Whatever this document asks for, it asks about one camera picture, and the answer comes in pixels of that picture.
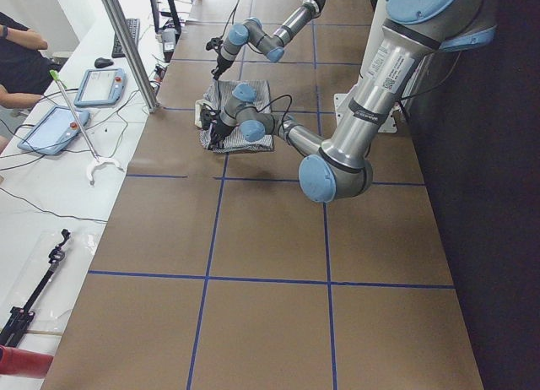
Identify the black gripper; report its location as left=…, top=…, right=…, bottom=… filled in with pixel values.
left=211, top=55, right=230, bottom=80
left=208, top=120, right=231, bottom=150

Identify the striped polo shirt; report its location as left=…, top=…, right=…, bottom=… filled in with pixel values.
left=194, top=80, right=273, bottom=154

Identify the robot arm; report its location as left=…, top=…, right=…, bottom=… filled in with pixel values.
left=206, top=0, right=326, bottom=80
left=210, top=0, right=498, bottom=203

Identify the black keyboard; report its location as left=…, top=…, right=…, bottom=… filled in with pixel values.
left=111, top=17, right=141, bottom=58

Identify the black computer mouse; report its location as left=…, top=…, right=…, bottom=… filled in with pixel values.
left=94, top=57, right=114, bottom=69

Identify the white reacher grabber tool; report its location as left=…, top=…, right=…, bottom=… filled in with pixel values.
left=49, top=70, right=124, bottom=186

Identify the far blue teach pendant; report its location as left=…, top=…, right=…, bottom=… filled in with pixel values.
left=74, top=68, right=126, bottom=107

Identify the blue teach pendant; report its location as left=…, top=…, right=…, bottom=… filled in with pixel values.
left=17, top=105, right=79, bottom=155
left=74, top=68, right=126, bottom=107

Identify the near blue teach pendant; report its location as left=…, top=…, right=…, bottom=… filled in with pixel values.
left=17, top=105, right=79, bottom=155

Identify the seated person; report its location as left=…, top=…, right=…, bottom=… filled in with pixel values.
left=0, top=10, right=54, bottom=150

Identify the black tripod stick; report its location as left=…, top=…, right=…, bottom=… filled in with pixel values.
left=0, top=228, right=72, bottom=349

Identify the red cylinder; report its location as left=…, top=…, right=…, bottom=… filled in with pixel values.
left=0, top=345, right=53, bottom=379

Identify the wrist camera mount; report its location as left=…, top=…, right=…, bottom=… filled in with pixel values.
left=205, top=36, right=224, bottom=53
left=199, top=104, right=220, bottom=131

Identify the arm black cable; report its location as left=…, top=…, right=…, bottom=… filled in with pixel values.
left=256, top=94, right=296, bottom=143

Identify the aluminium frame post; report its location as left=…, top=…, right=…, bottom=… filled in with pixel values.
left=101, top=0, right=159, bottom=113

